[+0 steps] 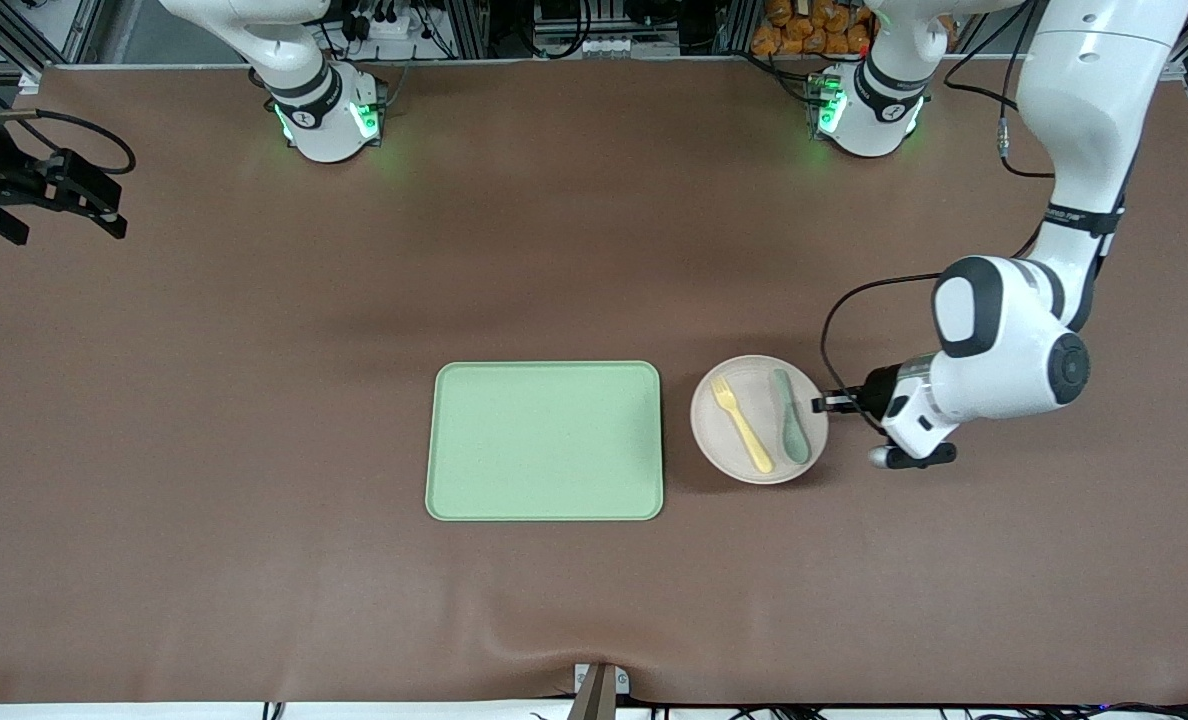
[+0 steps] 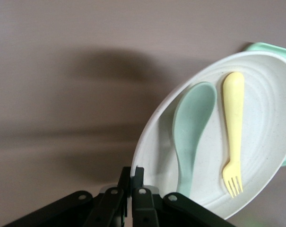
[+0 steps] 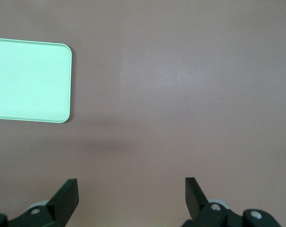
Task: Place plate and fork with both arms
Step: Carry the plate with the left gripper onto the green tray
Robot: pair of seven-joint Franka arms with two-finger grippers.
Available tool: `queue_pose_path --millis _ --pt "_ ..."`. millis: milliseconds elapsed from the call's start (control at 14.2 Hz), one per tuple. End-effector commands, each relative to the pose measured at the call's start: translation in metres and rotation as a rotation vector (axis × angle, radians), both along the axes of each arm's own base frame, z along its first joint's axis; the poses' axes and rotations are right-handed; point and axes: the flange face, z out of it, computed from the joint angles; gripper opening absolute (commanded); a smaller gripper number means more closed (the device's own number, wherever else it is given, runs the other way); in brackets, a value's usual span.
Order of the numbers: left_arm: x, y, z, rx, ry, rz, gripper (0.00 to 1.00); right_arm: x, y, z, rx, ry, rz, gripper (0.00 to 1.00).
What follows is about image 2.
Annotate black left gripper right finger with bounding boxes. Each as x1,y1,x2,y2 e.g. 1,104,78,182
132,166,235,227

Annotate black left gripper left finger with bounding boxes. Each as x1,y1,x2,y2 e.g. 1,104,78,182
3,166,132,227

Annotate yellow plastic fork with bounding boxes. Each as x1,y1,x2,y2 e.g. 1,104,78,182
221,72,245,198

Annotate white round plate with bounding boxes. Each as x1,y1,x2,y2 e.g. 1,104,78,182
131,51,286,219

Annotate green plastic spoon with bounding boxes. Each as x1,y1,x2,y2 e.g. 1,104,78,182
172,81,217,197

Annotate green rectangular tray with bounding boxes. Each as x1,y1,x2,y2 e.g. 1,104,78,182
244,42,286,167

